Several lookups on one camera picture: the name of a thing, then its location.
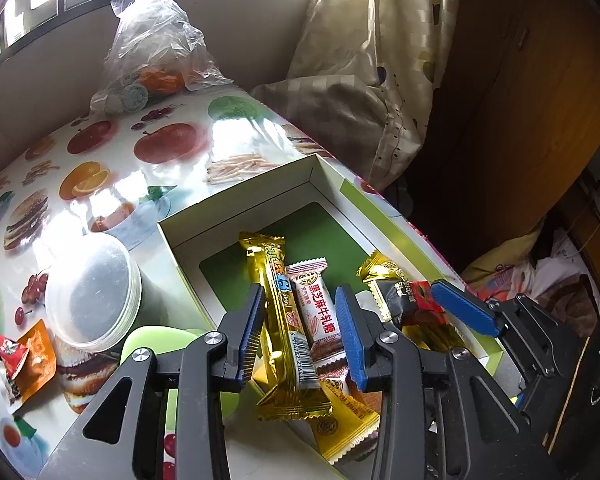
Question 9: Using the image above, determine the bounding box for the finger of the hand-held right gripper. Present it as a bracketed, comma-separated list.
[429, 280, 589, 379]

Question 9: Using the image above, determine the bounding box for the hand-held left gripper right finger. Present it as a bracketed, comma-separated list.
[333, 284, 546, 480]

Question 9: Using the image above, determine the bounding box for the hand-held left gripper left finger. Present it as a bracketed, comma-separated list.
[37, 283, 267, 480]

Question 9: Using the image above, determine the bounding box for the pink white snack packet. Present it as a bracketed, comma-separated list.
[286, 256, 342, 361]

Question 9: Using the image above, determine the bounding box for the long golden snack packet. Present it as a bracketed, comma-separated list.
[238, 231, 333, 423]

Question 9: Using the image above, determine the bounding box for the gold snack packet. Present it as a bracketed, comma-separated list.
[402, 325, 473, 358]

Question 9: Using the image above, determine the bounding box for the dark gold-edged snack packet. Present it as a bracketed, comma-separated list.
[356, 251, 431, 326]

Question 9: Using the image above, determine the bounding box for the yellow snack packet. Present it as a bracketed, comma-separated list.
[307, 380, 383, 463]

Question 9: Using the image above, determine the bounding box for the white box green interior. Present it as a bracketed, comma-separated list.
[156, 154, 506, 480]

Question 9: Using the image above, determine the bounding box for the white pink plastic bag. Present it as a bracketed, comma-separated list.
[462, 230, 600, 341]

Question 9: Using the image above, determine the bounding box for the light green round container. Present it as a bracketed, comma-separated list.
[120, 326, 241, 441]

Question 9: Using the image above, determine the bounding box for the clear jar white lid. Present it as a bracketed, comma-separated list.
[45, 232, 143, 352]

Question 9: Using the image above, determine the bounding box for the white orange snack packet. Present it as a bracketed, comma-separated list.
[0, 319, 58, 403]

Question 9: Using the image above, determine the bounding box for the printed food tablecloth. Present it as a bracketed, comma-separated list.
[0, 82, 461, 480]

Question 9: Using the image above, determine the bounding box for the brown wooden cabinet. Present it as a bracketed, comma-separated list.
[405, 0, 600, 271]

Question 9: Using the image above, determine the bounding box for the small red snack packet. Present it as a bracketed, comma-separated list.
[0, 331, 31, 378]

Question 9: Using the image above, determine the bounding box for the round green label cup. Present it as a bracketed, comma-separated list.
[105, 85, 149, 114]

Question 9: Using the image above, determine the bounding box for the orange tangerine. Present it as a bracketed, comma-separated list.
[139, 66, 187, 94]

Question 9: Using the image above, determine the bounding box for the beige patterned curtain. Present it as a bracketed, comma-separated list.
[250, 0, 461, 193]

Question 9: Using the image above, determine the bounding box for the clear plastic bag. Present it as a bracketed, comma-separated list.
[90, 0, 236, 113]

